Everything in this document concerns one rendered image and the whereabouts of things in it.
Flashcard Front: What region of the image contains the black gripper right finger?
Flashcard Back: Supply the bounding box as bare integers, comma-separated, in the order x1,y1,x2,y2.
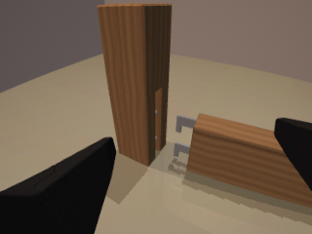
274,117,312,191

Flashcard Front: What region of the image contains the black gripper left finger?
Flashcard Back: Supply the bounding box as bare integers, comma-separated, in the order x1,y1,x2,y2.
0,136,117,234

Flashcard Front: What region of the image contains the brown wooden board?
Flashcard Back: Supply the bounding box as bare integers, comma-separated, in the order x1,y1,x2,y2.
175,113,312,208

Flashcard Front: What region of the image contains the brown wooden post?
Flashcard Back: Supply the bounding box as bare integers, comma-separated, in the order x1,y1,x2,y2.
97,3,172,167

